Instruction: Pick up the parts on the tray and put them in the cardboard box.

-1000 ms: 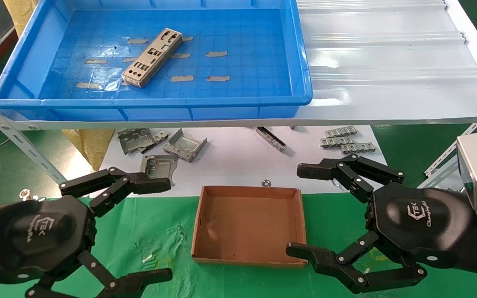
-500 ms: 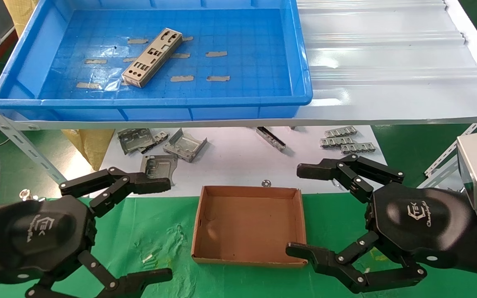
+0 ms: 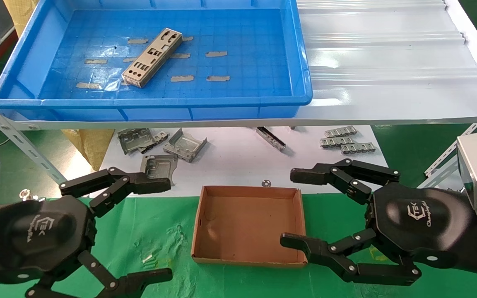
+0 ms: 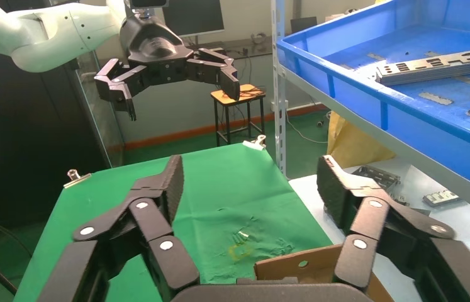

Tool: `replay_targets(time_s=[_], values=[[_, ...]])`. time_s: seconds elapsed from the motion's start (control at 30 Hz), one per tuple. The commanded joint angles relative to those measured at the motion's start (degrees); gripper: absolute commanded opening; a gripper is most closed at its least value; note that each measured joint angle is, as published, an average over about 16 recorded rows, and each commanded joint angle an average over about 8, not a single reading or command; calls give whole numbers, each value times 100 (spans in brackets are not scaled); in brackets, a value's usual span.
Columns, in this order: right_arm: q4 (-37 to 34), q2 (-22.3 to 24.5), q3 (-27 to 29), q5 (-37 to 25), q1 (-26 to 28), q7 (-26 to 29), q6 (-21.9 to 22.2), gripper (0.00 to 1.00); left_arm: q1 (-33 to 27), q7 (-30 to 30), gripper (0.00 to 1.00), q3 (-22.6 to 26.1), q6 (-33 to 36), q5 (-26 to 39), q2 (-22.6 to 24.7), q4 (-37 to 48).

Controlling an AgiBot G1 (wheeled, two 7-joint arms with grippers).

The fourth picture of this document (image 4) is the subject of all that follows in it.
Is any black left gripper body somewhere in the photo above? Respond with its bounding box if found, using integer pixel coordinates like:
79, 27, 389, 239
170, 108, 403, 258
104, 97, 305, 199
119, 14, 194, 86

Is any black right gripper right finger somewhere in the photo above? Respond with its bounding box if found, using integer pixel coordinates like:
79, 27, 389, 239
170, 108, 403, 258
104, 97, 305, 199
316, 155, 470, 302

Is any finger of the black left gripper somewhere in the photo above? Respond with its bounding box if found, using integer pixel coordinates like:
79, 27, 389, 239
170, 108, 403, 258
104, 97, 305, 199
184, 47, 242, 102
93, 57, 152, 122

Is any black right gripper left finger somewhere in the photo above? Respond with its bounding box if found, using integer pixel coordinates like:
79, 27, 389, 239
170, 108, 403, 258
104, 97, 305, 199
36, 155, 201, 302

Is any silver metal IO shield plate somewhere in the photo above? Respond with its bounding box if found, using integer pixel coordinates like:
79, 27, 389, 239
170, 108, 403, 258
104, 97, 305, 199
376, 48, 470, 79

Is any brown cardboard box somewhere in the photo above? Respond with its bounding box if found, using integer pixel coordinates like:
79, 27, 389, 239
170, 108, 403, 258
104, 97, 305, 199
254, 243, 394, 302

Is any blue plastic tray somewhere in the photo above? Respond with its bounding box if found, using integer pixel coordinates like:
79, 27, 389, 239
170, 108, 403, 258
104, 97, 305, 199
277, 0, 470, 199

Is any metal plate in blue tray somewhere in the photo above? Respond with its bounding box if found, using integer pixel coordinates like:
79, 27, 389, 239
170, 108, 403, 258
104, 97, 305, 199
375, 48, 470, 87

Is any dark desk counter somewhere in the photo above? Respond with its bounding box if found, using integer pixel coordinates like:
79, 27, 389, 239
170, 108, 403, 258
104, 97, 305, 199
182, 36, 274, 59

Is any black computer monitor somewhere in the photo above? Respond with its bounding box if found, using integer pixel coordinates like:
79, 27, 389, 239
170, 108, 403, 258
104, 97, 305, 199
161, 0, 225, 39

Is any yellow woven sack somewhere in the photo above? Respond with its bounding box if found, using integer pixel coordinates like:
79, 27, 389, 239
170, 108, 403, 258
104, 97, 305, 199
326, 111, 397, 170

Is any small slotted metal shield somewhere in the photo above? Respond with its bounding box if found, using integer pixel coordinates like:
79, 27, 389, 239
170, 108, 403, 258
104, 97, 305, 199
422, 189, 461, 208

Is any green cloth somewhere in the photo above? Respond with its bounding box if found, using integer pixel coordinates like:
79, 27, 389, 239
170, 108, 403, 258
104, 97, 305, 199
13, 143, 333, 302

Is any perforated steel shelf upright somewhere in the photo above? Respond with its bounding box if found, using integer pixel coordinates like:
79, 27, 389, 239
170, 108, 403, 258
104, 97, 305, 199
271, 0, 289, 177

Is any silver binder clip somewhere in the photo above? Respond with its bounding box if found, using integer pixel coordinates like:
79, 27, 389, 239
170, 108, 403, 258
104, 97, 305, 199
62, 169, 92, 189
242, 134, 267, 152

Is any black glass door cabinet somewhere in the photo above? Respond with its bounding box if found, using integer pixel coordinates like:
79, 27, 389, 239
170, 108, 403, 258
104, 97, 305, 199
0, 48, 125, 234

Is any folded grey metal bracket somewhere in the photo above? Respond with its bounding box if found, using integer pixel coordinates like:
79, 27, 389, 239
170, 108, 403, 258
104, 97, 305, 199
351, 165, 401, 193
392, 193, 411, 208

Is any red and black cable bundle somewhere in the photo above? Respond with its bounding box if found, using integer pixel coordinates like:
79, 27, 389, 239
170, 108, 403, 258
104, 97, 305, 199
238, 84, 267, 100

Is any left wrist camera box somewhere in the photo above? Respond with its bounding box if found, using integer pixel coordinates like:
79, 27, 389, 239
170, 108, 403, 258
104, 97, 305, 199
124, 0, 170, 10

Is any white cable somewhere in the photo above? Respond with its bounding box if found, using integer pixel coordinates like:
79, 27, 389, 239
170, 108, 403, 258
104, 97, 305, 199
285, 110, 329, 145

